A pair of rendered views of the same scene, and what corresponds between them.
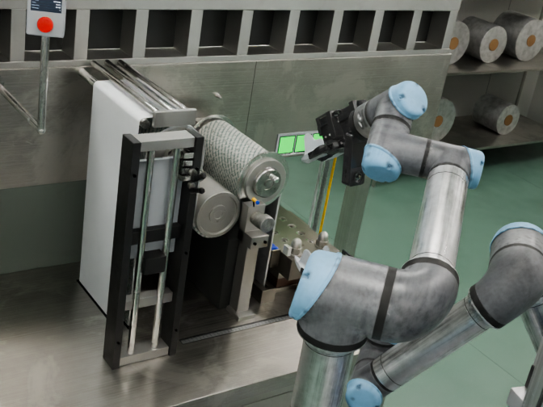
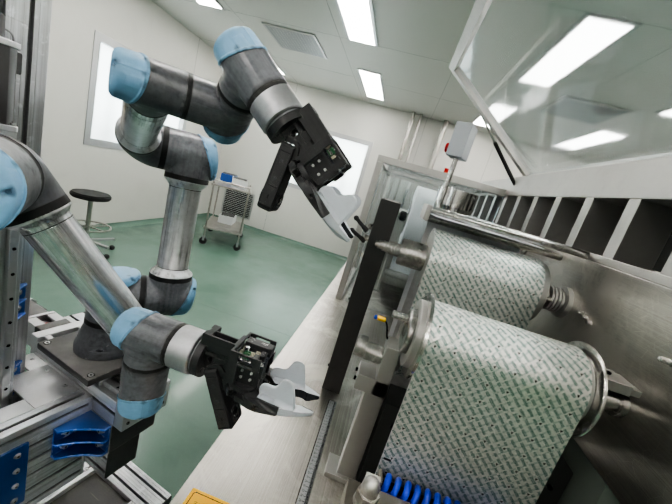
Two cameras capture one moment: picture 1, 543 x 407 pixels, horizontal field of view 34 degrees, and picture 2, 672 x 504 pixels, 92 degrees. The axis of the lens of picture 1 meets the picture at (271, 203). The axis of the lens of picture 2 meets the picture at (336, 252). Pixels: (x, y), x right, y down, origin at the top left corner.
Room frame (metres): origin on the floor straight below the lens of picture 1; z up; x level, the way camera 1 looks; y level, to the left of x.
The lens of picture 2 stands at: (2.19, -0.46, 1.46)
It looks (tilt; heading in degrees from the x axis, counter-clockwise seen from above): 13 degrees down; 135
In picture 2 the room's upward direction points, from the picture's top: 16 degrees clockwise
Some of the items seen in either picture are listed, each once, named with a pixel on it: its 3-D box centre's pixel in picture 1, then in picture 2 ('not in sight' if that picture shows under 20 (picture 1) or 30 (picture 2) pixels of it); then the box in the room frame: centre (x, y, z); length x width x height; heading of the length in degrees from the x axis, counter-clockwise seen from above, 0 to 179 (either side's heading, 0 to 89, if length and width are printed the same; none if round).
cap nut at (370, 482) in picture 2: (296, 245); (369, 490); (2.02, -0.08, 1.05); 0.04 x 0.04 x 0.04
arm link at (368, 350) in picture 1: (375, 359); (144, 377); (1.62, -0.28, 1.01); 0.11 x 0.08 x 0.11; 168
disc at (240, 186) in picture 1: (263, 179); (417, 334); (1.95, 0.03, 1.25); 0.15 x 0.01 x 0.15; 128
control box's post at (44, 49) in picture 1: (43, 82); (444, 190); (1.63, 0.48, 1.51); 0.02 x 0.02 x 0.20
